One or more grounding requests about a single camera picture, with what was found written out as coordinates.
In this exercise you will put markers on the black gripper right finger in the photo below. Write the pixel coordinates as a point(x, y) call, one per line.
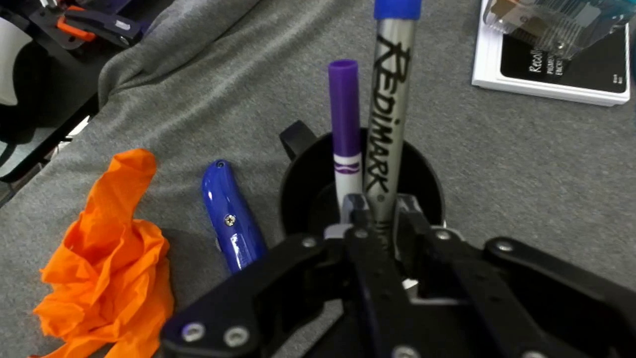
point(517, 299)

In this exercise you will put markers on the grey tablecloth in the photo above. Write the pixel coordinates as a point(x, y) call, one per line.
point(529, 166)

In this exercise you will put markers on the black and orange clamp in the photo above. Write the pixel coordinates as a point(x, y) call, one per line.
point(100, 23)

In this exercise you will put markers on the white marker with purple cap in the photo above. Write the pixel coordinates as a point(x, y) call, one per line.
point(344, 112)

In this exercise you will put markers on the clear plastic container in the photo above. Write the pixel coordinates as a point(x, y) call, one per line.
point(549, 27)

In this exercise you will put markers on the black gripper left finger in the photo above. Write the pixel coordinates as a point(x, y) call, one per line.
point(265, 299)

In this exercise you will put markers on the orange nitrile gloves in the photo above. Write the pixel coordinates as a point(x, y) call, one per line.
point(106, 280)

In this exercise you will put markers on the silver marker with blue cap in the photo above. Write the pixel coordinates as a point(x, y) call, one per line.
point(388, 101)

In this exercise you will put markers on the black and white tablet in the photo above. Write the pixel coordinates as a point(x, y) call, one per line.
point(563, 73)

